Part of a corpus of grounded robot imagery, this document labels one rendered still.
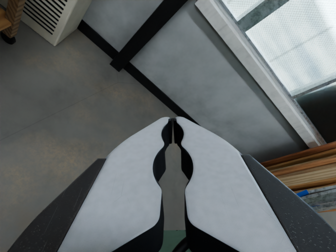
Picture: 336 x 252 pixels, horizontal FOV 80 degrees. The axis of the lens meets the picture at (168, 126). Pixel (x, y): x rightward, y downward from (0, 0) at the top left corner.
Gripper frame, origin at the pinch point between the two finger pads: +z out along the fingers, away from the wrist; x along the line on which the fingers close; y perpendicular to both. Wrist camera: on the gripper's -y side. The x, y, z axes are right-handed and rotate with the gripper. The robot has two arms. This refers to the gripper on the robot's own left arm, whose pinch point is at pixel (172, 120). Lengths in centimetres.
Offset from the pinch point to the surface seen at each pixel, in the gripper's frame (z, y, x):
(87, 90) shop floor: 119, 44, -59
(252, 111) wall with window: 142, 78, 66
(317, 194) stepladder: 72, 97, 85
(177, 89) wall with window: 153, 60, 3
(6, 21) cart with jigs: 101, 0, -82
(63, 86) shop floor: 111, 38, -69
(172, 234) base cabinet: 39, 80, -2
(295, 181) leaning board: 115, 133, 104
